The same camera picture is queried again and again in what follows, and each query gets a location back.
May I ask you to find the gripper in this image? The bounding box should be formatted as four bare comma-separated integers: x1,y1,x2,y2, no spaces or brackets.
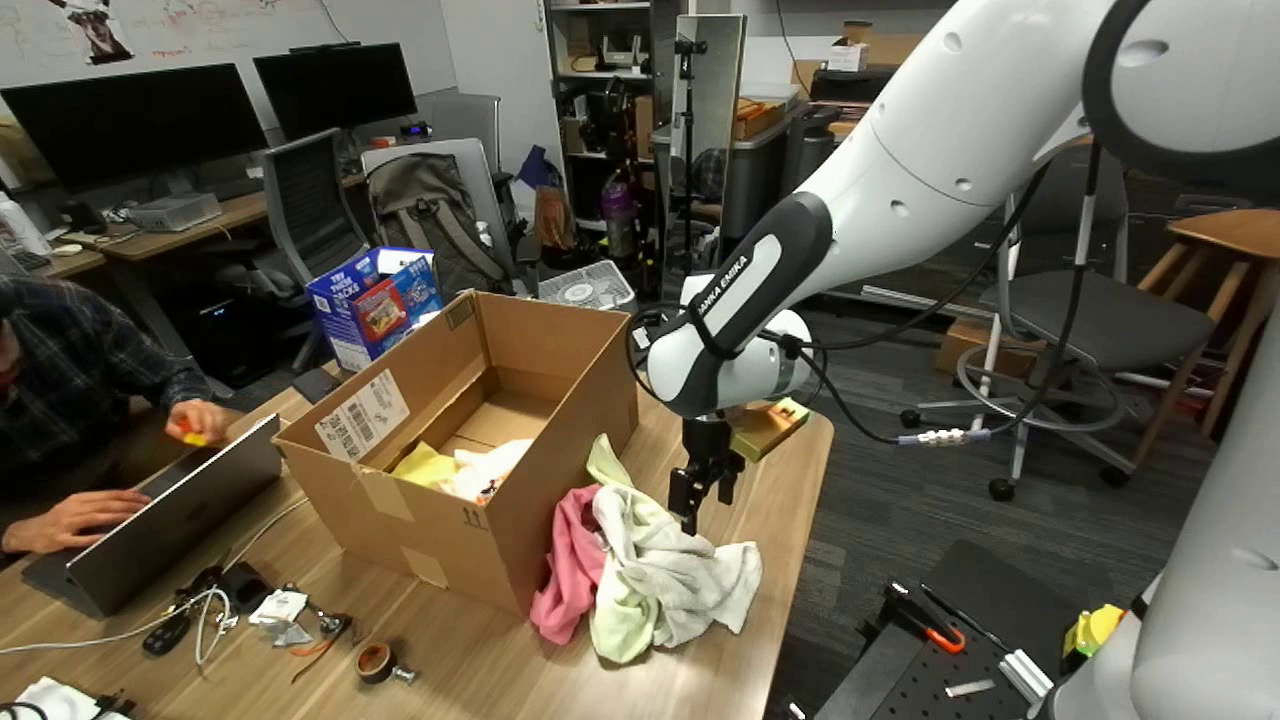
667,414,748,537

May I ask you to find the open cardboard box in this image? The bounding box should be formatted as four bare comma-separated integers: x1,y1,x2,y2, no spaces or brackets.
272,290,641,617

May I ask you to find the white box fan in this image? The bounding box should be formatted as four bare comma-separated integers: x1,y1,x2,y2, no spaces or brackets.
536,259,638,315

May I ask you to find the small cardboard box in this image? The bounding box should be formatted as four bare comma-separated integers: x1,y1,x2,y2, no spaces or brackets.
934,316,1043,381

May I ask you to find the blue snack box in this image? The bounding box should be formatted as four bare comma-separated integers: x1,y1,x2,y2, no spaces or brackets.
305,246,445,374

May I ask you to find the pink cloth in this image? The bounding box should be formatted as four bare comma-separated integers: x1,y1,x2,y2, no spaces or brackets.
528,484,608,647

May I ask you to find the light green cloth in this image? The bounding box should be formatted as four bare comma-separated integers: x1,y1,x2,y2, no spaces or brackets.
585,433,663,666

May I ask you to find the white cloth with print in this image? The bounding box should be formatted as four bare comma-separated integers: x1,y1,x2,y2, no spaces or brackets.
438,437,537,505

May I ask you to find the yellow cloth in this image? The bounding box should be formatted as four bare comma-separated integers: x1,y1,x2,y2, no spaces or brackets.
389,441,460,490

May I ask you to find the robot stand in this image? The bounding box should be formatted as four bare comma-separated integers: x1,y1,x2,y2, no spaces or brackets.
812,539,1096,720

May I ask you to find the grey trash bin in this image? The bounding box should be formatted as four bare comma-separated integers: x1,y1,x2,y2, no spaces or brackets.
779,104,843,198

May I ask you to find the brown tape roll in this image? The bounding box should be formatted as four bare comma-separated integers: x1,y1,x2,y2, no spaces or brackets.
355,640,419,687

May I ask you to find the grey backpack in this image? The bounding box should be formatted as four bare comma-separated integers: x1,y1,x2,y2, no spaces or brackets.
366,153,517,301

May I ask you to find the shelf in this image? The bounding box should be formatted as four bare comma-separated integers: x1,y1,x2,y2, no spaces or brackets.
544,0,683,297

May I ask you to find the black phone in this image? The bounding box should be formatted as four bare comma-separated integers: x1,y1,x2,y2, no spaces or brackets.
291,367,343,406

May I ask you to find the yellow green tool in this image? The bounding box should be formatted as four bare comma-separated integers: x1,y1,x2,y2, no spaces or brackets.
1061,603,1127,660

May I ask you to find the grey stool chair on wheels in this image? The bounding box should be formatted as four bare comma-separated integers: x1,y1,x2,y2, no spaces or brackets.
898,150,1219,503

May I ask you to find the black pouch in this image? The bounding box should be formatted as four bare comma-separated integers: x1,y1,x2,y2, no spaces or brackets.
176,561,273,617

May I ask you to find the grey office chair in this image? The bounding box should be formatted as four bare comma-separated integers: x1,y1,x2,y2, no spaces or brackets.
250,127,373,301

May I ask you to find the silver laptop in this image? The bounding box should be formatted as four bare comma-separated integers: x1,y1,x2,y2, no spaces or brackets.
22,412,285,619

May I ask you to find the black key fob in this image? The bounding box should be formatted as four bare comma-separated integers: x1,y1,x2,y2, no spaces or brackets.
141,608,193,658

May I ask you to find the wooden stool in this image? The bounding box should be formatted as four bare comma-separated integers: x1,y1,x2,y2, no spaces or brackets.
1133,207,1280,471

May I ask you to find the wooden desk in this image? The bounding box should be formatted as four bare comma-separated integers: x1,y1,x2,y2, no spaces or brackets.
30,172,371,281

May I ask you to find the small grey computer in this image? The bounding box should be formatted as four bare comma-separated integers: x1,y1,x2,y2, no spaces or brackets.
128,192,224,234

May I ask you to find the person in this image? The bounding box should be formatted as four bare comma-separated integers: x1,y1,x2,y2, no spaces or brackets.
0,274,237,557

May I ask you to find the whiteboard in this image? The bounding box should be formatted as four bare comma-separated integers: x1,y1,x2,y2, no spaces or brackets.
0,0,458,101

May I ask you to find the row of monitors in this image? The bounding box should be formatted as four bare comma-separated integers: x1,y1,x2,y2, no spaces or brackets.
0,41,420,193

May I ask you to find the white rag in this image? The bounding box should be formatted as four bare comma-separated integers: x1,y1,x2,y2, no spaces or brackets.
12,676,133,720

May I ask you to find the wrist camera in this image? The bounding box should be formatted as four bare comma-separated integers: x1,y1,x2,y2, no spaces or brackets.
728,396,812,463

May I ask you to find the silver metal bracket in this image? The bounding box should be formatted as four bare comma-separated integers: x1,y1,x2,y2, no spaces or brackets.
999,648,1055,703

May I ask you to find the white cable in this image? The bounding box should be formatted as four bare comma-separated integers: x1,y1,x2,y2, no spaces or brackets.
0,495,312,669

